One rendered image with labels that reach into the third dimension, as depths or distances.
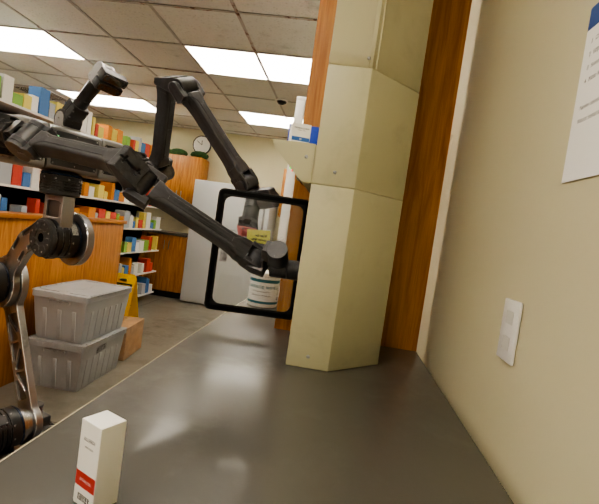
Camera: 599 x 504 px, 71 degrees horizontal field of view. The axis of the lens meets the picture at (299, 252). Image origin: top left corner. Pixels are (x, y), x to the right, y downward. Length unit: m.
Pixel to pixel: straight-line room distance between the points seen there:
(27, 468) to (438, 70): 1.45
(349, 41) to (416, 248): 0.68
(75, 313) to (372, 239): 2.39
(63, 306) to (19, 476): 2.58
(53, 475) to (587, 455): 0.67
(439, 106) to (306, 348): 0.90
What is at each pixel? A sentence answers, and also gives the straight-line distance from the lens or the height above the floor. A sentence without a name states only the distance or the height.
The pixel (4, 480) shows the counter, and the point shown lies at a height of 0.94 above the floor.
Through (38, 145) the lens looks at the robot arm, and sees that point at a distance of 1.41.
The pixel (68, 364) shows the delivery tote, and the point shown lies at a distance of 3.29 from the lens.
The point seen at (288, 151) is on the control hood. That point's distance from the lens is 1.10.
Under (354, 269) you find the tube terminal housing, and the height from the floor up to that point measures 1.21.
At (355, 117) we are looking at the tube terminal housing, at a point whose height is 1.59.
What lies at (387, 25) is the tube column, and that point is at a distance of 1.23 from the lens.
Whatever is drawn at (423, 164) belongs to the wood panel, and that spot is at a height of 1.56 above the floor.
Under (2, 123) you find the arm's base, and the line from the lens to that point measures 1.54.
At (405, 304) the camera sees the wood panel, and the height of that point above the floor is 1.09.
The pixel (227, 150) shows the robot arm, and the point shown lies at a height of 1.52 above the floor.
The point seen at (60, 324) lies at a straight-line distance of 3.27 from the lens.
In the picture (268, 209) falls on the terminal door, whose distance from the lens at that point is 1.39.
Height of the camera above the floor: 1.29
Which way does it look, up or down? 3 degrees down
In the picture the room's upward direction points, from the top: 8 degrees clockwise
